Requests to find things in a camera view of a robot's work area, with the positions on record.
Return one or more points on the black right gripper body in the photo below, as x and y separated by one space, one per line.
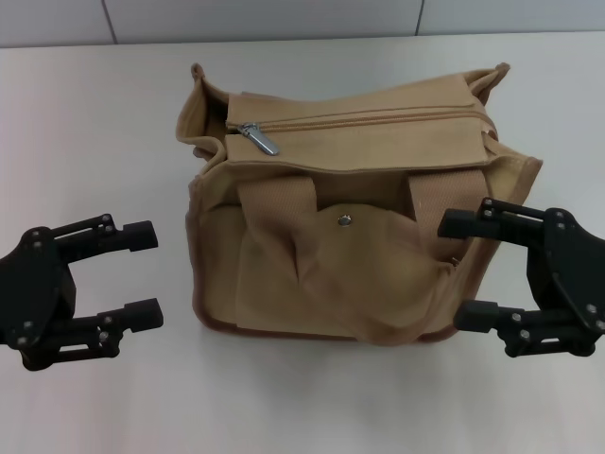
574 269

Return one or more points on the silver metal zipper pull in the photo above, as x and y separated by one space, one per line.
259 138

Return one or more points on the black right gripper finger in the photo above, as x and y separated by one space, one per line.
482 316
465 223

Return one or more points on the khaki canvas food bag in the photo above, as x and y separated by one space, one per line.
293 265

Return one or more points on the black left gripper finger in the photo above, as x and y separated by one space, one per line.
134 235
137 317

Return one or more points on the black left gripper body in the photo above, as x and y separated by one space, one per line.
33 284

